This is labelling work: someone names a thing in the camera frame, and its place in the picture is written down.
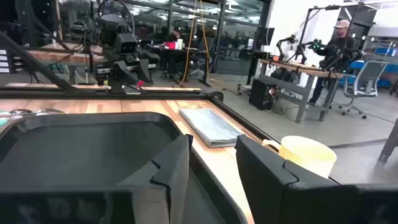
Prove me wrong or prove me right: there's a black computer tower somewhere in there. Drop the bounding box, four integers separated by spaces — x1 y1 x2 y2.
248 78 277 111

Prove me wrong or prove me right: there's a black metal table frame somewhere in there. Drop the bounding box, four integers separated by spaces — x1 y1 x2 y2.
0 30 277 142

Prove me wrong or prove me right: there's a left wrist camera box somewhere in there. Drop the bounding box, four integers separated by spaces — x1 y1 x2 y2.
119 32 139 55

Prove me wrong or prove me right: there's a spoon with teal handle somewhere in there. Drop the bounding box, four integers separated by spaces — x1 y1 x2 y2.
0 111 13 127

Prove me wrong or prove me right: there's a light orange mug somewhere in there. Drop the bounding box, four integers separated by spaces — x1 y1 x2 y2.
262 135 338 179

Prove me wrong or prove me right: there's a wooden background table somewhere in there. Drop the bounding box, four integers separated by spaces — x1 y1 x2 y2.
26 42 108 85

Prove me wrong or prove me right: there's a black metal leg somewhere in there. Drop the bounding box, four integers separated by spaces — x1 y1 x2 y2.
377 119 398 166

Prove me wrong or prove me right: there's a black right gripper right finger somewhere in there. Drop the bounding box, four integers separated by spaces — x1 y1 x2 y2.
235 134 340 224

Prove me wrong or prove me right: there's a black monitor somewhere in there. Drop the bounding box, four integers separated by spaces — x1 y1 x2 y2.
253 27 276 50

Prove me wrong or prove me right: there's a black device with white labels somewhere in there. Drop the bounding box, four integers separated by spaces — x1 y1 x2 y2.
0 46 25 75

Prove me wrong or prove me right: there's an orange hanging cable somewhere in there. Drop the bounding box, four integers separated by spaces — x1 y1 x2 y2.
177 0 211 88

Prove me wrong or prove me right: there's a black plastic serving tray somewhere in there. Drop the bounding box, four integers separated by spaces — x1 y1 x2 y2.
0 111 248 224

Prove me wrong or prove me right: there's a wooden workbench with grey legs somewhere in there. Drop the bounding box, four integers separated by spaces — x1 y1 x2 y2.
257 58 351 123

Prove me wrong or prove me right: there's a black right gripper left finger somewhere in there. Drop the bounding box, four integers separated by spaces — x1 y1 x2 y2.
119 134 193 224

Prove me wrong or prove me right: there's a grey office chair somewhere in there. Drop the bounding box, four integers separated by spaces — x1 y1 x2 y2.
338 60 389 120

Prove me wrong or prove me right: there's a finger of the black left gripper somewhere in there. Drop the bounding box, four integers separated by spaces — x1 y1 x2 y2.
138 58 154 86
108 60 139 93

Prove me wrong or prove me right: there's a black background gantry frame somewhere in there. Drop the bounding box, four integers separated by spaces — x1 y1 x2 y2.
297 4 354 65

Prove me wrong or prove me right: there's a dark background desk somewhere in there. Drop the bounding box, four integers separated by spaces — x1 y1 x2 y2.
147 43 215 87

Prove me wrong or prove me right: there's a person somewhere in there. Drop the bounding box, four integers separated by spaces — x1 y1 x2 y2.
307 19 357 106

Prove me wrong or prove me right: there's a grey cloth napkin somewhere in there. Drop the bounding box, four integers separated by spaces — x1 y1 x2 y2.
178 108 245 149

